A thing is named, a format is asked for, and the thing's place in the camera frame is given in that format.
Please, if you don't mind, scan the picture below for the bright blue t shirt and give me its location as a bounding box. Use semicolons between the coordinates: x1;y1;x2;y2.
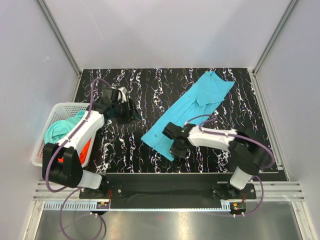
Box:
141;71;235;162

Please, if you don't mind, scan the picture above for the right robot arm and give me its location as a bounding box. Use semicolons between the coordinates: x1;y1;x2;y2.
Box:
162;122;275;200

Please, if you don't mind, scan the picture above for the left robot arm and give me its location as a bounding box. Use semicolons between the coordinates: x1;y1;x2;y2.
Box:
42;87;141;192

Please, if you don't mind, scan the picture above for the orange t shirt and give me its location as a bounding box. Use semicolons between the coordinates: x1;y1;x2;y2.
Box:
56;139;93;166

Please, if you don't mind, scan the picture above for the white plastic laundry basket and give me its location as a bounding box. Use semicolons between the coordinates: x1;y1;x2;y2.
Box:
31;102;105;167

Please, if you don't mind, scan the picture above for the teal green t shirt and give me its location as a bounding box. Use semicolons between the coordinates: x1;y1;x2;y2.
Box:
44;110;86;144

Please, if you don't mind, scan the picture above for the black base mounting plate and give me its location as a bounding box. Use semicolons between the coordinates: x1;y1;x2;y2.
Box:
48;171;288;210

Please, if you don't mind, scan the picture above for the right small connector board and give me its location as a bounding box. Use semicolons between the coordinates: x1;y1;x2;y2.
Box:
231;202;247;212

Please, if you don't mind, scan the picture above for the small connector board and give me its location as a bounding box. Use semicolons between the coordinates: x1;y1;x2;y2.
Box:
231;202;247;212
96;200;111;209

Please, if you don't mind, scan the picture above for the left small connector board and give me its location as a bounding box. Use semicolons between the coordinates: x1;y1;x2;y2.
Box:
96;200;111;209

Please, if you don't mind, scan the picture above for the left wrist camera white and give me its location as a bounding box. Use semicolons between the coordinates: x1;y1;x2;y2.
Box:
117;87;128;103

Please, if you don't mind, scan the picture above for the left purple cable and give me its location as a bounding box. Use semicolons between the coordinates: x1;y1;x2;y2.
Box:
46;77;113;237

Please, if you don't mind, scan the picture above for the left aluminium frame post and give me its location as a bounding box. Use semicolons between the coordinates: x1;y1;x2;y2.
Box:
35;0;82;77

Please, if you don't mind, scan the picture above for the aluminium frame post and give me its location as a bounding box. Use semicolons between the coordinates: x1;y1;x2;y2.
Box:
252;0;300;75
35;0;82;77

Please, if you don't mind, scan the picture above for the aluminium front rail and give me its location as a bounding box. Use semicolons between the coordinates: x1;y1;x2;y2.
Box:
33;182;304;212

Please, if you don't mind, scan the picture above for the right aluminium frame post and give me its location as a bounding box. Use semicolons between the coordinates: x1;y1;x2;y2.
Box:
252;0;300;75

